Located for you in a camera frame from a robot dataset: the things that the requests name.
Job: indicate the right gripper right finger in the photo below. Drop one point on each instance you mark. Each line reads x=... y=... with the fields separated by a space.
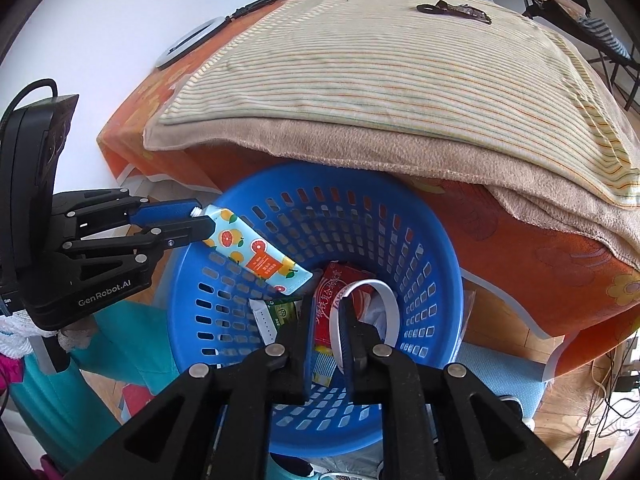
x=439 y=423

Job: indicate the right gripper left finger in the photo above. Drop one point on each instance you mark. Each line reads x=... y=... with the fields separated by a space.
x=211 y=423

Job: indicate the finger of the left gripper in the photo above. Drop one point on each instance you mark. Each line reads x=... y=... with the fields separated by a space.
x=150 y=244
x=165 y=212

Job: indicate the green white milk carton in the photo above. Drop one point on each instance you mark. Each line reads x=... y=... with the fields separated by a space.
x=271 y=315

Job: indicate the white silicone wristband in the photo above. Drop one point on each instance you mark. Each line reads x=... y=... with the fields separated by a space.
x=351 y=291

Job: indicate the teal grapefruit tube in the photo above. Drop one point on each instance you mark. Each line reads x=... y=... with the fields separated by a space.
x=235 y=240

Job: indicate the brown chocolate bar wrapper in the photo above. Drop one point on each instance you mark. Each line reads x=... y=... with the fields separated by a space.
x=463 y=11

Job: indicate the white colourful paper wrapper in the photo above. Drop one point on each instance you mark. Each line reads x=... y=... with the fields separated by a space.
x=323 y=365

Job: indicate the white plastic bag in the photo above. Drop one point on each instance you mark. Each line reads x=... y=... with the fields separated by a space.
x=375 y=314

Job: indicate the blue plastic laundry basket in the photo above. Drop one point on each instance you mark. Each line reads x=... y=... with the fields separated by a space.
x=347 y=224

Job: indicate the orange floral bedsheet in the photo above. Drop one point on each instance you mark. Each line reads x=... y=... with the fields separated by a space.
x=574 y=286

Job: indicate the black tripod stand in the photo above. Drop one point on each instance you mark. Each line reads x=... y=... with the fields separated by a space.
x=249 y=7

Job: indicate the pink beige towel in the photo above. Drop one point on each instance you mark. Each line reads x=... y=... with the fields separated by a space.
x=529 y=192

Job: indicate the striped cream towel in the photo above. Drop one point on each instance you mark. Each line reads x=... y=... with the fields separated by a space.
x=508 y=84

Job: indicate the striped garment on chair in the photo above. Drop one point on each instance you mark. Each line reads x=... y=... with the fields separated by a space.
x=597 y=28

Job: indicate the black folding chair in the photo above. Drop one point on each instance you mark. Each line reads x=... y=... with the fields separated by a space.
x=620 y=68

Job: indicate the white ring light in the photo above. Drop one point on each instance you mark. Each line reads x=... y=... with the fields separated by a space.
x=190 y=41

